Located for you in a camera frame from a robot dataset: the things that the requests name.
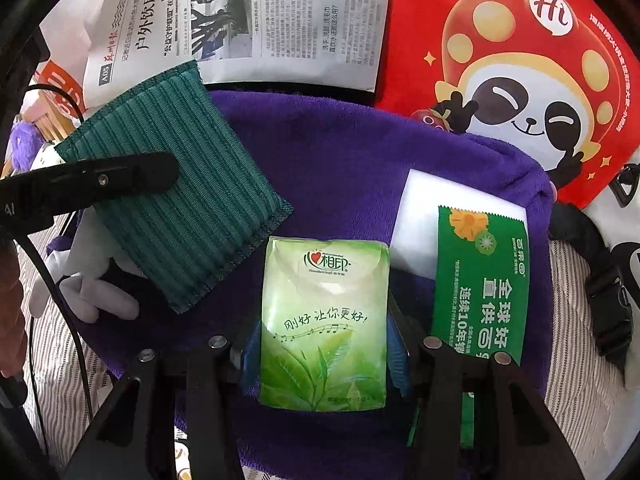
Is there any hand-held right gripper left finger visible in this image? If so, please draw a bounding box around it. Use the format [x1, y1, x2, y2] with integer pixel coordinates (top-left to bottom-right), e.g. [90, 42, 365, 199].
[62, 322, 265, 480]

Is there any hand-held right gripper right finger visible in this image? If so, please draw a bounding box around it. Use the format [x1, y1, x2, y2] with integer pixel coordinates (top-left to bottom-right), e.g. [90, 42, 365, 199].
[387, 300, 588, 480]

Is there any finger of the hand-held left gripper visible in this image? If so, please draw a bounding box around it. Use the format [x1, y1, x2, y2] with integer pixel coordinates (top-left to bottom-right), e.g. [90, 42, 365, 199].
[0, 154, 180, 212]

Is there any light green tissue pack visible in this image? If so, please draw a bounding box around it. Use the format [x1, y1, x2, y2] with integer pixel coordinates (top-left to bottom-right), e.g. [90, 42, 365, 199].
[258, 236, 392, 409]

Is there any single teal scouring pad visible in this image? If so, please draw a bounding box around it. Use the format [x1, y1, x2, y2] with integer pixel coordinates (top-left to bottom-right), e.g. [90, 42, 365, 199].
[54, 59, 294, 314]

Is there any green printed wipe packet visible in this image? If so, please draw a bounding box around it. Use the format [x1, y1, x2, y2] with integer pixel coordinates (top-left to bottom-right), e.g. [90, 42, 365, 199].
[406, 205, 531, 461]

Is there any white sponge block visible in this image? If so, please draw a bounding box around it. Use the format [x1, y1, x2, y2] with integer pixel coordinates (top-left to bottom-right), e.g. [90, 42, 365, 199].
[387, 169, 530, 281]

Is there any purple towel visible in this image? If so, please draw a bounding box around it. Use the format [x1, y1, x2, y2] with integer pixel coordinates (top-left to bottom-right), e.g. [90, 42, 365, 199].
[47, 89, 556, 480]

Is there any person's left hand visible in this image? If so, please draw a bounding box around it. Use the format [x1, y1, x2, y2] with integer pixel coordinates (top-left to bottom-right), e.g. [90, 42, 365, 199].
[0, 249, 28, 378]

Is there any purple white plush toy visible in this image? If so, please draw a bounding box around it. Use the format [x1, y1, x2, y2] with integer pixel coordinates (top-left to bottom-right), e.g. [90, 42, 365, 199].
[10, 120, 141, 323]

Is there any white plastic shopping bag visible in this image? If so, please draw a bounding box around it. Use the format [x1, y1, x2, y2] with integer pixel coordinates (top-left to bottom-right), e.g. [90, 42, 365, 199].
[30, 0, 131, 126]

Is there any white waist bag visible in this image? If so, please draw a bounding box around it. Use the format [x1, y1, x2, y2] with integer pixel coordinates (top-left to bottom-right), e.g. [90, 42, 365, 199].
[547, 160, 640, 376]

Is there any newspaper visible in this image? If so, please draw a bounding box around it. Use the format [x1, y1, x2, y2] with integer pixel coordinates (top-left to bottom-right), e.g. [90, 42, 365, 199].
[82, 0, 393, 108]

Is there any red panda paper bag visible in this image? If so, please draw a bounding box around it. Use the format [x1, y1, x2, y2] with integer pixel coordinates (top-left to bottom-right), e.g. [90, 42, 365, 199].
[372, 0, 640, 211]

